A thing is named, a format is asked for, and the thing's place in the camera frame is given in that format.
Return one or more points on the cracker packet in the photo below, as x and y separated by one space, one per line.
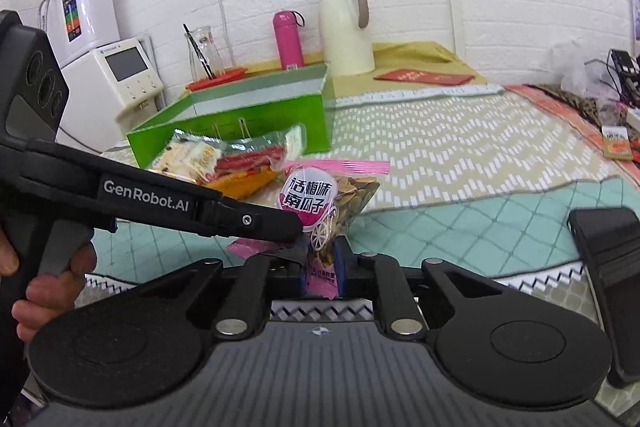
190 157

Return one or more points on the white power strip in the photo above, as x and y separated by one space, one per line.
633 118

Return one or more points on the glass pitcher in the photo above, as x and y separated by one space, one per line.
212 52

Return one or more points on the white appliance with screen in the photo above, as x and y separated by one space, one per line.
125 67

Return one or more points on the black chopstick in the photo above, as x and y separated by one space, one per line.
198 52

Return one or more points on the black charger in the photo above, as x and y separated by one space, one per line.
624 62

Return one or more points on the orange snack packet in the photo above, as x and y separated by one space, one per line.
245 183

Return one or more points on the pink seed packet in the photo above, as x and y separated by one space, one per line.
345 197

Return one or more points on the pink thermos bottle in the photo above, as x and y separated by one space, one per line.
287 42

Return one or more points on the orange striped cloth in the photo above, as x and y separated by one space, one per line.
550 113

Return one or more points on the cream thermal carafe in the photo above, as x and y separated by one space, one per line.
345 32

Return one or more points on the clear plastic bag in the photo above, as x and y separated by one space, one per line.
575 72

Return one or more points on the small orange box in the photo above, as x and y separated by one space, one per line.
616 142

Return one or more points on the black rectangular device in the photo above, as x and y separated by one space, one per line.
607 282

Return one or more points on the leopard print cloth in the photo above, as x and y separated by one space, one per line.
570 102

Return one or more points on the yellow cloth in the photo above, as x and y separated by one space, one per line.
400 62

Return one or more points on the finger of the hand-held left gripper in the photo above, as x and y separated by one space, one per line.
255 222

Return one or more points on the red envelope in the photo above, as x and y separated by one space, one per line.
425 77

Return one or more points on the person's left hand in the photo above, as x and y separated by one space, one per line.
47 294

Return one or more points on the patterned tablecloth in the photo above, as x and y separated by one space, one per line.
475 167

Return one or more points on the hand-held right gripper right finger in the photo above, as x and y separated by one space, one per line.
341 269

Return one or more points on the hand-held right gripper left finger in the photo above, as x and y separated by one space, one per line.
300 279

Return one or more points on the red sausage packet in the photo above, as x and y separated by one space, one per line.
250 159

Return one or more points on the green cardboard box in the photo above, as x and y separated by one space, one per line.
270 117

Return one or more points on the white wall water purifier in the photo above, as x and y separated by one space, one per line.
90 7

